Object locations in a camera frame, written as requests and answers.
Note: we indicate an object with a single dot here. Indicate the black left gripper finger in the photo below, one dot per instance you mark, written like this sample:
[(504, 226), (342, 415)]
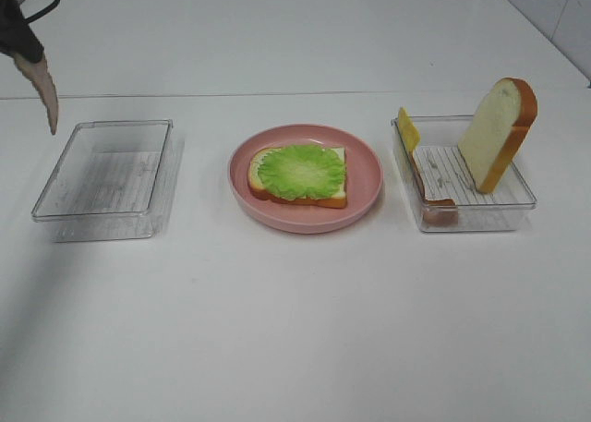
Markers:
[(16, 35)]

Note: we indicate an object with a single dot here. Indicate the bacon strip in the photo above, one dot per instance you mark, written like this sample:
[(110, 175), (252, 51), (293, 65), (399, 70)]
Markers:
[(39, 76), (440, 212)]

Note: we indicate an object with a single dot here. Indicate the green lettuce leaf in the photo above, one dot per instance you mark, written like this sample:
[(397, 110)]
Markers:
[(300, 170)]

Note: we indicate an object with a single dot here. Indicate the bread slice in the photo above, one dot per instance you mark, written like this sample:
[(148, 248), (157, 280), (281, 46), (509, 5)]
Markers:
[(332, 200), (497, 130)]

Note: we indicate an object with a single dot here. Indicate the left clear plastic container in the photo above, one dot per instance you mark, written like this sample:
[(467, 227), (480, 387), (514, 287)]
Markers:
[(114, 180)]

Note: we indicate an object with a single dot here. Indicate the clear plastic container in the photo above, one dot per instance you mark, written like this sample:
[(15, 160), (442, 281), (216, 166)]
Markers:
[(446, 176), (114, 180)]

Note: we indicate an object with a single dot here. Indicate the pink round plate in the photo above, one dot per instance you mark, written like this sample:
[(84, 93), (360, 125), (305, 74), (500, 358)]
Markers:
[(363, 184)]

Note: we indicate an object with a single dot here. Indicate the yellow cheese slice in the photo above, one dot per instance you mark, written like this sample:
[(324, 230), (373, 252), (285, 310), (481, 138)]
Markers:
[(409, 134)]

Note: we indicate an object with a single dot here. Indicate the right clear plastic container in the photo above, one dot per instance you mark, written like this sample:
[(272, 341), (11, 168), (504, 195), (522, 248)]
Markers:
[(446, 176)]

